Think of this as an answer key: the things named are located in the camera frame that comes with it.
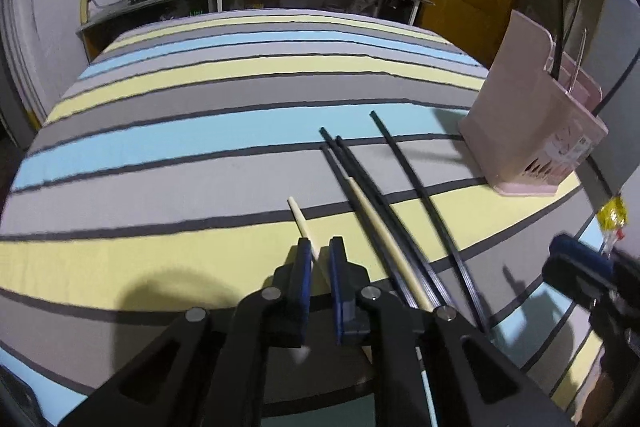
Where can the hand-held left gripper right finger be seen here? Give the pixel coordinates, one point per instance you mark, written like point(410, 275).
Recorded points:
point(337, 287)

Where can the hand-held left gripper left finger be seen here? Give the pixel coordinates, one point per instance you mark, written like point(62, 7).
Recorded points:
point(303, 277)

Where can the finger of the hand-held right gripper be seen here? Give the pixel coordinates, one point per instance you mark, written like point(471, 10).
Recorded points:
point(570, 282)
point(580, 252)

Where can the pink plastic utensil holder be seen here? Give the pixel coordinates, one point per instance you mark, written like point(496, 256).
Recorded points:
point(525, 132)

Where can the metal chopstick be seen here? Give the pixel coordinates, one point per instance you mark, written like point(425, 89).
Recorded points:
point(574, 37)
point(581, 57)

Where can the yellow snack bag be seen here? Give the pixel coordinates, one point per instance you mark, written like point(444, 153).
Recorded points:
point(612, 214)

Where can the striped tablecloth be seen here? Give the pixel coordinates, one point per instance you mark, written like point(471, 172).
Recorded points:
point(175, 157)

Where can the grey refrigerator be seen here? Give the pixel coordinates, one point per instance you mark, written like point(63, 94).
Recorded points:
point(627, 32)

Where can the yellow power strip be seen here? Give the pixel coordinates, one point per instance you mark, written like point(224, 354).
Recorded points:
point(83, 2)

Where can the white sliding door frame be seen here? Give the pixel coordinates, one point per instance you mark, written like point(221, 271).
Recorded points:
point(17, 72)

